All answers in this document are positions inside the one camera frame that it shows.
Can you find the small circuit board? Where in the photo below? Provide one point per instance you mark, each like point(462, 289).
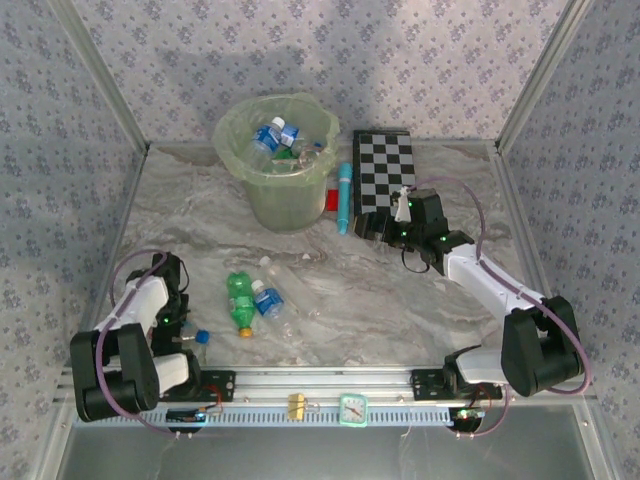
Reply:
point(467, 414)
point(185, 415)

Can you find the red flat item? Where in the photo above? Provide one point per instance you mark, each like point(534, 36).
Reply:
point(334, 200)

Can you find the black white checkerboard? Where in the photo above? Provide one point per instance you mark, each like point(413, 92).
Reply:
point(382, 160)

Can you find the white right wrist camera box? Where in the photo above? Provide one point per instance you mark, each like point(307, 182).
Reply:
point(400, 207)

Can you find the grey metal panel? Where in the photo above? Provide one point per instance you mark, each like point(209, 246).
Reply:
point(320, 455)

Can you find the aluminium frame post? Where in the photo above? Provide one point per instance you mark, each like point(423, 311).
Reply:
point(106, 75)
point(541, 75)

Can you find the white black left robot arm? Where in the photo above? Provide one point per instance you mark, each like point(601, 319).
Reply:
point(135, 300)

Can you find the green plastic bottle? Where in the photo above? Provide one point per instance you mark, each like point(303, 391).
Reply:
point(284, 154)

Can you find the long clear plastic bottle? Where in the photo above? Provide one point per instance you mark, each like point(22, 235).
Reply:
point(287, 282)

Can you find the blue label bottle white cap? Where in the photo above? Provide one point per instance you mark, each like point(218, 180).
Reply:
point(265, 137)
point(270, 301)
point(290, 134)

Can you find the green bottle yellow cap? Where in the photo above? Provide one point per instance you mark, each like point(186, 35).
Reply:
point(241, 300)

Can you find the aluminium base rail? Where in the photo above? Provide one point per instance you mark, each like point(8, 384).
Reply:
point(325, 382)

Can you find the teal cylindrical tube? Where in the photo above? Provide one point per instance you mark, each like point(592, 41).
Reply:
point(344, 200)

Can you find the aluminium side rail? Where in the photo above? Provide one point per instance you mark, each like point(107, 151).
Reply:
point(125, 200)

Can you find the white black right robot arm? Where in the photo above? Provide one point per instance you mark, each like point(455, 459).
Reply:
point(480, 280)

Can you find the small teal clock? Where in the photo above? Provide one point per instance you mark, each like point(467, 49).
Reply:
point(353, 410)

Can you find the clear bottle blue cap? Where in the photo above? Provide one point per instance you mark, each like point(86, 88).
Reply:
point(202, 336)

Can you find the gold binder clip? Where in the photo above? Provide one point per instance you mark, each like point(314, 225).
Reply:
point(296, 405)

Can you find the green translucent bin bag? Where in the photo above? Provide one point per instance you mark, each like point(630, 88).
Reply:
point(235, 145)

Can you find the green plastic bin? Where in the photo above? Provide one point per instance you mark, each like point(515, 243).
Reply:
point(285, 210)

